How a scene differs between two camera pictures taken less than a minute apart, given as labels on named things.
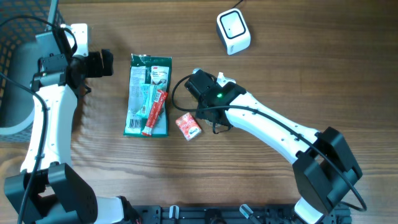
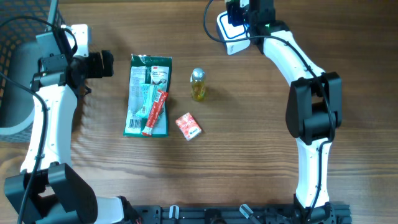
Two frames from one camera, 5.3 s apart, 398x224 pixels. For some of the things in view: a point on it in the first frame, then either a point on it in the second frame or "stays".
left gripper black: x=96 y=70 stays
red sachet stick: x=160 y=98 stays
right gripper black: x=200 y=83 to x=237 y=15
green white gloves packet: x=147 y=69 stays
